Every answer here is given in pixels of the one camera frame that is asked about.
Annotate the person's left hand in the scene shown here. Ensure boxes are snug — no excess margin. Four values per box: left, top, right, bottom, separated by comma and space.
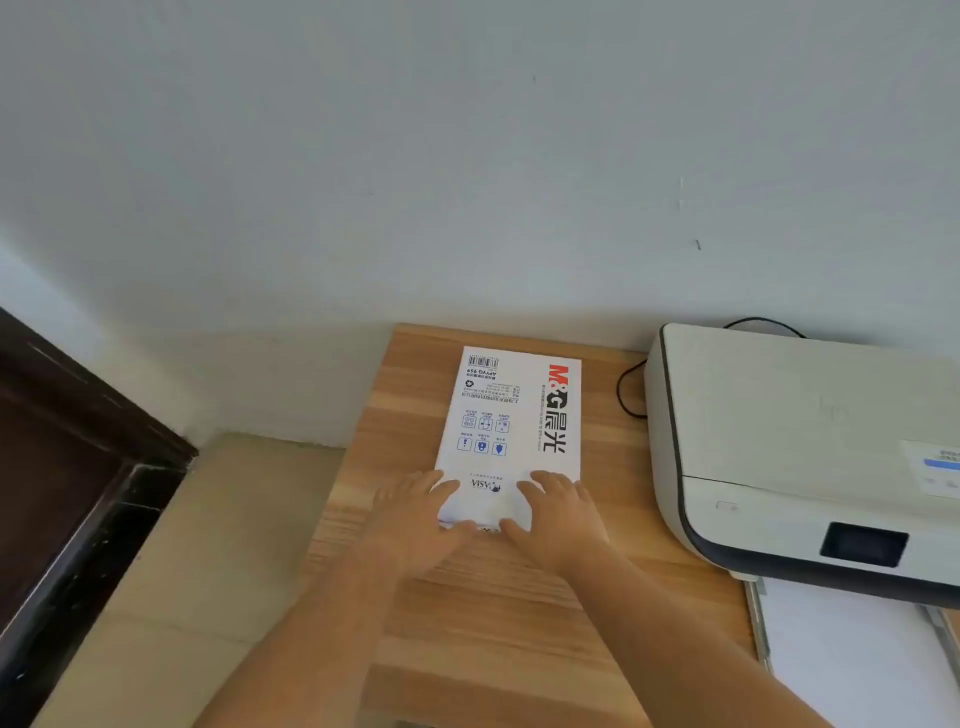
358, 469, 478, 583

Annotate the person's right hand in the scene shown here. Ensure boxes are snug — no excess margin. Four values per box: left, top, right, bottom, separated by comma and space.
499, 470, 613, 579

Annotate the white printed paper package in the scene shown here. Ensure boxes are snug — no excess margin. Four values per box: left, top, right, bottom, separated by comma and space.
434, 345, 583, 535

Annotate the white printer tray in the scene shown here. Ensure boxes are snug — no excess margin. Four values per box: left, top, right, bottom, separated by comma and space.
744, 577, 960, 728

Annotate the white paper stack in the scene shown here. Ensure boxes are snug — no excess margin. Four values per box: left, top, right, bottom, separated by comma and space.
761, 577, 960, 728

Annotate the person's right forearm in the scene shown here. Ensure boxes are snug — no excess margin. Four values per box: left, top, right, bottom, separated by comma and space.
558, 541, 830, 728

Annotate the person's left forearm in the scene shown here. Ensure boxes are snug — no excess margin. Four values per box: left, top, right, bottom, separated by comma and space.
193, 547, 436, 728

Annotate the white printer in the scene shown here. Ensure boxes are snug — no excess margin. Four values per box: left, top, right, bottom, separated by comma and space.
644, 322, 960, 588

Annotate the dark wooden furniture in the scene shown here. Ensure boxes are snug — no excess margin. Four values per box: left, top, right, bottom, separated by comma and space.
0, 305, 200, 728

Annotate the white sticker blue stripe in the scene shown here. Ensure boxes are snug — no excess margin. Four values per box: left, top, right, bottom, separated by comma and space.
899, 440, 960, 500

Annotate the black cable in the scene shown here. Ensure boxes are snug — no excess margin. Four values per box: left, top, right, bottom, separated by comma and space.
616, 317, 808, 420

